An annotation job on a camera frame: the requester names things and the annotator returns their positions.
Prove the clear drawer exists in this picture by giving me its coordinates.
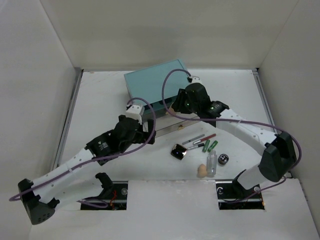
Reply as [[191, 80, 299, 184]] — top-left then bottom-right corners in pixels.
[[155, 116, 197, 138], [149, 99, 191, 125]]

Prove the red lip pencil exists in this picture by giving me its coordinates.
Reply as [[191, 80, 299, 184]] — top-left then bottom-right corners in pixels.
[[192, 133, 217, 145]]

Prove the grey patterned eyeliner pencil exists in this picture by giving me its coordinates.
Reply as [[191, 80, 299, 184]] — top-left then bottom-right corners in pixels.
[[182, 134, 205, 145]]

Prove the green lipstick tube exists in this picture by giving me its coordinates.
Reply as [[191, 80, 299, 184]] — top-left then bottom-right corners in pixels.
[[207, 140, 218, 152]]

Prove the black gold compact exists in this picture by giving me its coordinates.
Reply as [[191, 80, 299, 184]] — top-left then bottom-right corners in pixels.
[[170, 144, 187, 161]]

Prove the round dark powder jar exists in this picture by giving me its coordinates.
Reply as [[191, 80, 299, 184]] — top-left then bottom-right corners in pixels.
[[217, 153, 230, 166]]

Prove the clear plastic bottle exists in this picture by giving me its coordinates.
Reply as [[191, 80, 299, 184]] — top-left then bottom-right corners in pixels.
[[206, 150, 218, 178]]

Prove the beige makeup sponge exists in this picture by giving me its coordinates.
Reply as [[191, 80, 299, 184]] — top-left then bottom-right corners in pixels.
[[197, 164, 208, 179]]

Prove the black clear mascara tube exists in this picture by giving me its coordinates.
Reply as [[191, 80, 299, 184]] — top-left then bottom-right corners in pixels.
[[187, 143, 205, 150]]

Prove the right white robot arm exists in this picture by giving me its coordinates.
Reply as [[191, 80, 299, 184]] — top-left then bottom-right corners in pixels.
[[171, 83, 297, 198]]

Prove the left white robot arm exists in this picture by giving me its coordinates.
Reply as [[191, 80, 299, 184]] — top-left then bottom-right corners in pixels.
[[17, 114, 156, 225]]

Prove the teal drawer box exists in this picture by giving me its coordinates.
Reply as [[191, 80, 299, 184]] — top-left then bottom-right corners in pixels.
[[124, 59, 189, 105]]

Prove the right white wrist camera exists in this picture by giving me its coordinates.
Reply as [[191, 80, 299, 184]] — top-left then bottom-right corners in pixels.
[[187, 75, 202, 84]]

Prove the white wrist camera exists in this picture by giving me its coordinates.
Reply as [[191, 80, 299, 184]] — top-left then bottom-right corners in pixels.
[[187, 75, 202, 84], [125, 104, 145, 125]]

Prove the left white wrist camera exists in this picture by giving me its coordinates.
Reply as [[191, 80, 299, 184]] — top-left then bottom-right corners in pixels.
[[125, 104, 145, 125]]

